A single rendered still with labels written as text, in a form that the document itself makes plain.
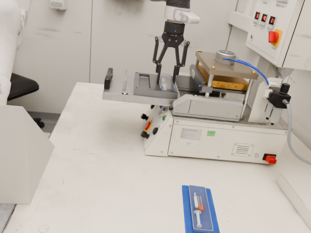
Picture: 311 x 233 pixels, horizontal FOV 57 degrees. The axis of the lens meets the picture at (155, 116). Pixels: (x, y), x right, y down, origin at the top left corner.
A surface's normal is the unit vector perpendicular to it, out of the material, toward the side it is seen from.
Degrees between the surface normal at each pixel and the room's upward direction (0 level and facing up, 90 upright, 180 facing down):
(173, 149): 90
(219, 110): 90
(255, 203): 0
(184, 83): 90
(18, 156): 90
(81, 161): 0
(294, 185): 0
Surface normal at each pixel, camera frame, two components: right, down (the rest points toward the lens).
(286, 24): -0.99, -0.10
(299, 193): 0.14, -0.89
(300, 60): 0.05, 0.44
